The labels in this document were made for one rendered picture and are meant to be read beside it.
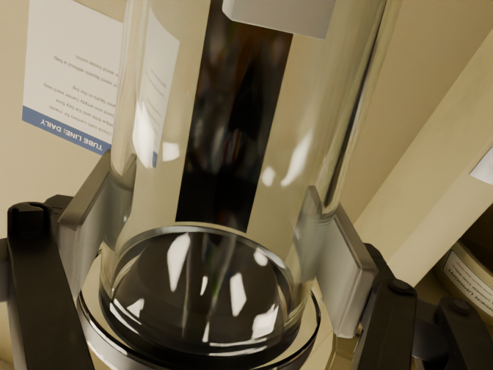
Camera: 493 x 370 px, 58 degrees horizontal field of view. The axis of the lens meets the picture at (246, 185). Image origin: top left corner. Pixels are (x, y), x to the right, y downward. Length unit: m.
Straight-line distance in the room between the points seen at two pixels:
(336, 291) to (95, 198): 0.09
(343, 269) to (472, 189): 0.17
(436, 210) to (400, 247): 0.04
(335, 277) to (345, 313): 0.02
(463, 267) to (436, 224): 0.10
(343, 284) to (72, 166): 0.86
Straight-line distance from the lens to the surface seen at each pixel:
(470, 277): 0.43
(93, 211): 0.16
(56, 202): 0.17
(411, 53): 0.73
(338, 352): 0.40
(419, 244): 0.34
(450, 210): 0.33
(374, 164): 0.80
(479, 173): 0.31
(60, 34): 0.87
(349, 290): 0.16
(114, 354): 0.18
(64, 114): 0.93
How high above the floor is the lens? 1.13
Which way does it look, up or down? 35 degrees up
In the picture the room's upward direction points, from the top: 155 degrees counter-clockwise
